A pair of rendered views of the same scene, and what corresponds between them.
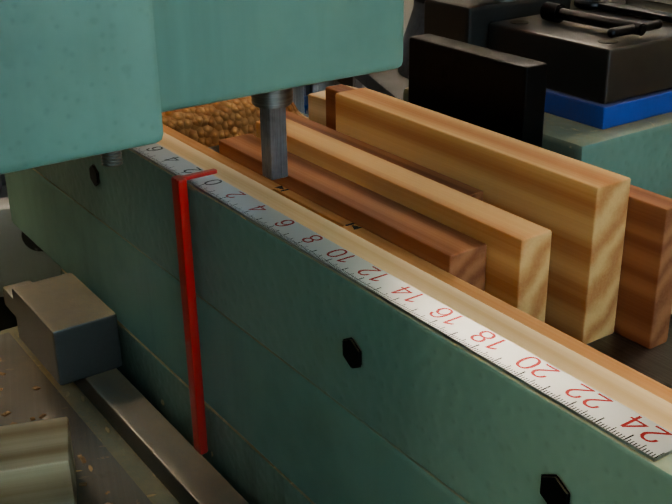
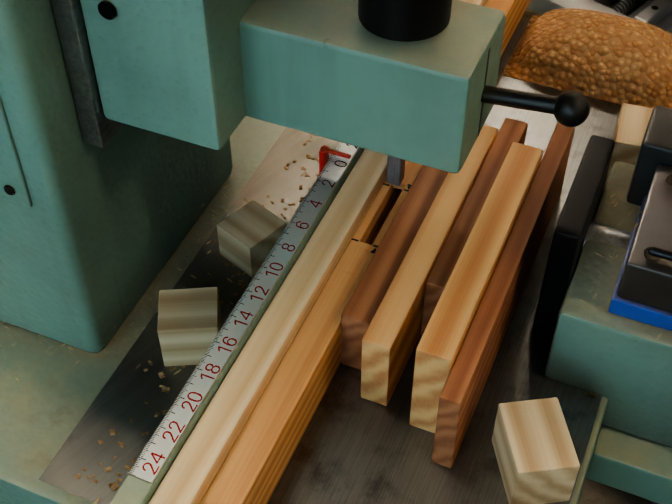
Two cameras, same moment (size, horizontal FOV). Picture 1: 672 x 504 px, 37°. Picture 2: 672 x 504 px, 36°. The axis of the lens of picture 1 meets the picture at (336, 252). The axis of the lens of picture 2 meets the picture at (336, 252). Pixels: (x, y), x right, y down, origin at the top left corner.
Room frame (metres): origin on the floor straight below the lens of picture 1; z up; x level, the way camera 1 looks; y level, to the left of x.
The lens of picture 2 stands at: (0.15, -0.36, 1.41)
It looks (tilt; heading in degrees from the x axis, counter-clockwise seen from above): 47 degrees down; 57
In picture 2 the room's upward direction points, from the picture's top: straight up
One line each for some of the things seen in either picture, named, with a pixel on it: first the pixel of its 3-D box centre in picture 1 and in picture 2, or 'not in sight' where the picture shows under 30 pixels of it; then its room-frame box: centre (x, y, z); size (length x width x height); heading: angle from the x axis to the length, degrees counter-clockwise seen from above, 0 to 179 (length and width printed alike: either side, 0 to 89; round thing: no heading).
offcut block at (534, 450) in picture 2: not in sight; (533, 452); (0.41, -0.16, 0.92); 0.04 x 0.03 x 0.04; 65
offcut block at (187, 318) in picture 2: not in sight; (191, 326); (0.32, 0.09, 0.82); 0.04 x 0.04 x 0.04; 62
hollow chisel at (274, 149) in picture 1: (273, 124); (396, 150); (0.45, 0.03, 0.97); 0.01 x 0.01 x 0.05; 34
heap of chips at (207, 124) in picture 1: (203, 101); (607, 44); (0.70, 0.09, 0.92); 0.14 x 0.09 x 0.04; 124
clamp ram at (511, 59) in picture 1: (512, 123); (622, 251); (0.53, -0.10, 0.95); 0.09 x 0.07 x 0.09; 34
